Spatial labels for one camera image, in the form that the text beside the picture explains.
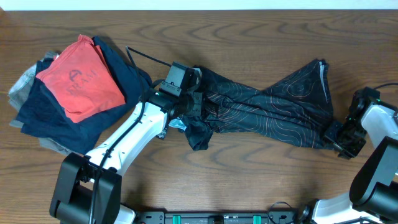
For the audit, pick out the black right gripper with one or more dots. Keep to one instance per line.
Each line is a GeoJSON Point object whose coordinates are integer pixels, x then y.
{"type": "Point", "coordinates": [346, 152]}

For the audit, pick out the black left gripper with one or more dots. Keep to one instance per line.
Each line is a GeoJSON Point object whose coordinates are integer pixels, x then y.
{"type": "Point", "coordinates": [198, 101]}

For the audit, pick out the black patterned cycling jersey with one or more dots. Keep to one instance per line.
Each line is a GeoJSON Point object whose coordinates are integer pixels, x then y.
{"type": "Point", "coordinates": [296, 110]}

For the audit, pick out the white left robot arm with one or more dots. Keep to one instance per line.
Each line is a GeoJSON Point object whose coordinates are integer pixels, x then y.
{"type": "Point", "coordinates": [88, 188]}

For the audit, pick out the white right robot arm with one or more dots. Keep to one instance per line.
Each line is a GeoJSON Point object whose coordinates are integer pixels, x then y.
{"type": "Point", "coordinates": [372, 197]}

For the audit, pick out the folded red printed t-shirt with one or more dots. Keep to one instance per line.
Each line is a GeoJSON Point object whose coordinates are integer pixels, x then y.
{"type": "Point", "coordinates": [81, 82]}

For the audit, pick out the folded navy blue garment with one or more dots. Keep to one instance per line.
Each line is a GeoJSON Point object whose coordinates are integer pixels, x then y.
{"type": "Point", "coordinates": [42, 110]}

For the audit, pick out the folded grey garment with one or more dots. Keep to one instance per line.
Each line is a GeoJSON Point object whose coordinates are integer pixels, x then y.
{"type": "Point", "coordinates": [18, 95]}

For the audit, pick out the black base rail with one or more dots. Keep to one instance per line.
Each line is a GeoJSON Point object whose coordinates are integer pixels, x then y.
{"type": "Point", "coordinates": [278, 213]}

